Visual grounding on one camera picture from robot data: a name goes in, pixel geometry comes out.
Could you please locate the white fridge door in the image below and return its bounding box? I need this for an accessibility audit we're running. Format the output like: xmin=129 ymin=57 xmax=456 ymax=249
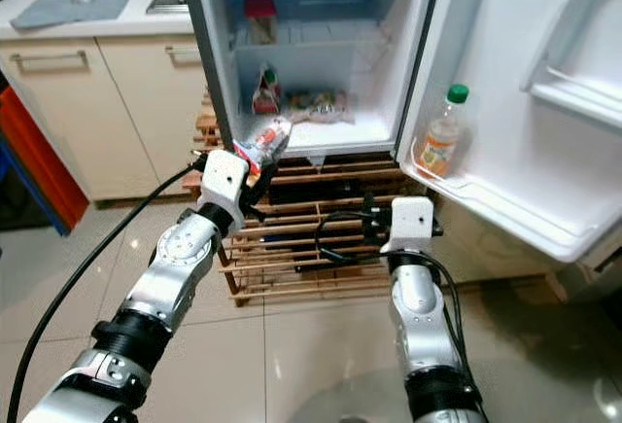
xmin=394 ymin=0 xmax=622 ymax=270

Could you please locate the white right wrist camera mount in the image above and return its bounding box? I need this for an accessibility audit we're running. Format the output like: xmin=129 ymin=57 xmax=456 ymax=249
xmin=380 ymin=195 xmax=439 ymax=255

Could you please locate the wooden slatted rack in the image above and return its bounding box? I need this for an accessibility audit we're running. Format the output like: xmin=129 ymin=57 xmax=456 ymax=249
xmin=181 ymin=88 xmax=440 ymax=305

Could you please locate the red lidded jar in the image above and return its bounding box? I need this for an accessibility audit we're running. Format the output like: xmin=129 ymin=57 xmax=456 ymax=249
xmin=242 ymin=0 xmax=279 ymax=46

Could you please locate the small red drink carton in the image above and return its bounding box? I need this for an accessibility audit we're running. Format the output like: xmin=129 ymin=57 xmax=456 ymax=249
xmin=250 ymin=65 xmax=282 ymax=116

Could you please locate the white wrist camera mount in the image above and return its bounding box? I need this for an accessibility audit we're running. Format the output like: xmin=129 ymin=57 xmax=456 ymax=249
xmin=200 ymin=148 xmax=256 ymax=212
xmin=380 ymin=195 xmax=439 ymax=255

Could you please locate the clear bag of food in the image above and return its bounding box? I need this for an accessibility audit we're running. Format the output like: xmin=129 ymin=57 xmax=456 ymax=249
xmin=281 ymin=87 xmax=348 ymax=123

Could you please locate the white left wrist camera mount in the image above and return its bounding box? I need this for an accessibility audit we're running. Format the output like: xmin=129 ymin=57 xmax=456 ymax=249
xmin=200 ymin=148 xmax=256 ymax=212

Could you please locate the grey small fridge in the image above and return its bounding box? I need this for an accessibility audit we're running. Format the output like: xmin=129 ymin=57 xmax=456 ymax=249
xmin=177 ymin=0 xmax=445 ymax=159

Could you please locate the grey cloth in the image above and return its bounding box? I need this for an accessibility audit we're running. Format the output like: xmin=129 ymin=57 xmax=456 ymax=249
xmin=9 ymin=0 xmax=136 ymax=32

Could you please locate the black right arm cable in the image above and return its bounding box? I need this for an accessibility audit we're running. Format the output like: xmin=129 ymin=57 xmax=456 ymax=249
xmin=314 ymin=209 xmax=469 ymax=375

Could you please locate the orange flat board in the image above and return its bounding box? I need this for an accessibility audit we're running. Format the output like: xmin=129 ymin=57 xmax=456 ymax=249
xmin=0 ymin=83 xmax=75 ymax=231

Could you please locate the blue flat board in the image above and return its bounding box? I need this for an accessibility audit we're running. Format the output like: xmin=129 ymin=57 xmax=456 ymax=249
xmin=0 ymin=136 xmax=73 ymax=239

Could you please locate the green capped drink bottle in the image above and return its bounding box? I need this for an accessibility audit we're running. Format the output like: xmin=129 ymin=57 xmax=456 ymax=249
xmin=415 ymin=83 xmax=470 ymax=180

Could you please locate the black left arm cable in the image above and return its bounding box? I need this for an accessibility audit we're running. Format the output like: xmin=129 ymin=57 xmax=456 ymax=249
xmin=6 ymin=154 xmax=207 ymax=423

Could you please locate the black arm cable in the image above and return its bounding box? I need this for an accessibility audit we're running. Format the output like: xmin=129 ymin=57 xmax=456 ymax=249
xmin=6 ymin=154 xmax=207 ymax=423
xmin=314 ymin=209 xmax=469 ymax=375

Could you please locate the cream two door cabinet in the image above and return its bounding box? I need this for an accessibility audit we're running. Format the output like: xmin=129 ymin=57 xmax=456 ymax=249
xmin=0 ymin=34 xmax=207 ymax=203

